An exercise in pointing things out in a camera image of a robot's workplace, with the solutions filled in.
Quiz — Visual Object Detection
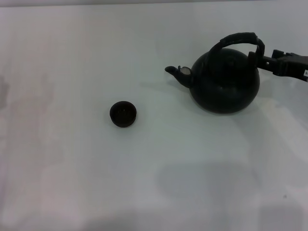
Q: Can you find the dark brown teacup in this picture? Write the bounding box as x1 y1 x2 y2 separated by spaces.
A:
109 101 137 128

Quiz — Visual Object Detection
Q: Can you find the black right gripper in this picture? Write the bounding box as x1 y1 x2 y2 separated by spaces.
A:
247 49 308 84

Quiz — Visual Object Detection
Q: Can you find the black round teapot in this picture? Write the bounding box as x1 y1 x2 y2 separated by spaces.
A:
165 32 265 115

